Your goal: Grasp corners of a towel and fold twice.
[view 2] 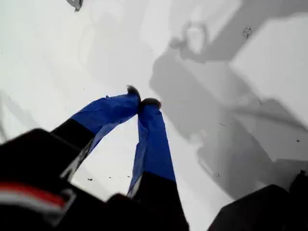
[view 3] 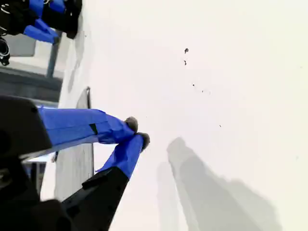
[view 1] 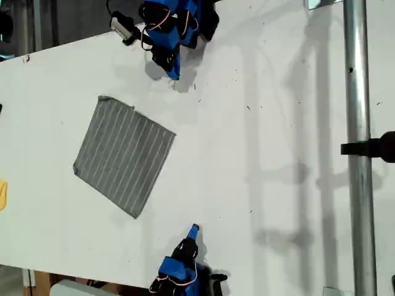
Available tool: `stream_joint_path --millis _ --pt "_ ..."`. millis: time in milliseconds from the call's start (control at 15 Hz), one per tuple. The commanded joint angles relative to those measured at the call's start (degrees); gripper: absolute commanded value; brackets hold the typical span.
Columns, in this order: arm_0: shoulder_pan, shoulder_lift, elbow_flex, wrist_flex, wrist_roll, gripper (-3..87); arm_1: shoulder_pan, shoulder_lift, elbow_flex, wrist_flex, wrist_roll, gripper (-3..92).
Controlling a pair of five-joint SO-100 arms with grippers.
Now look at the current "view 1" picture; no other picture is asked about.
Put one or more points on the yellow object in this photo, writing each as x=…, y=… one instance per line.
x=3, y=195

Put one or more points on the white box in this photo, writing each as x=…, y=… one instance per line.
x=77, y=289

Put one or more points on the black clamp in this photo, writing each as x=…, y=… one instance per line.
x=370, y=147

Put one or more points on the grey white-striped towel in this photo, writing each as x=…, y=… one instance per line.
x=123, y=154

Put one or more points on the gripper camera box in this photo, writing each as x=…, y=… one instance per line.
x=219, y=282
x=123, y=26

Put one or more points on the steel post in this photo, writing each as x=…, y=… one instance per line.
x=359, y=148

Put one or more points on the black round object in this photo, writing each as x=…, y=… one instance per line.
x=6, y=26

